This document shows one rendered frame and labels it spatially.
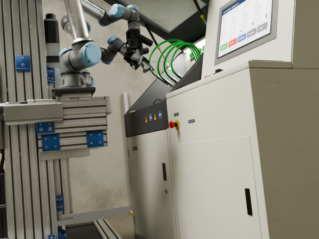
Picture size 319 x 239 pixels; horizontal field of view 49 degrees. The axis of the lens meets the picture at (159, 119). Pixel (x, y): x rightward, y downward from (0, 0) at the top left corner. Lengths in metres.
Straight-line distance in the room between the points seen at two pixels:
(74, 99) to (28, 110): 0.27
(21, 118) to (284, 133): 1.17
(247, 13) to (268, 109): 0.64
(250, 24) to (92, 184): 2.71
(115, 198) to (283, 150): 2.83
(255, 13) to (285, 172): 0.79
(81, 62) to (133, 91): 2.28
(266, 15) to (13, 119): 1.26
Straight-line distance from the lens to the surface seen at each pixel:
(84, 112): 1.88
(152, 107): 2.09
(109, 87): 4.04
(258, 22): 1.75
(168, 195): 2.00
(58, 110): 1.76
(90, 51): 1.83
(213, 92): 1.52
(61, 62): 1.96
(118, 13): 2.13
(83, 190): 3.95
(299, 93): 1.50
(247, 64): 1.35
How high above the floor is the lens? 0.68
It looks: 5 degrees up
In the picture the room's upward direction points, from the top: 6 degrees counter-clockwise
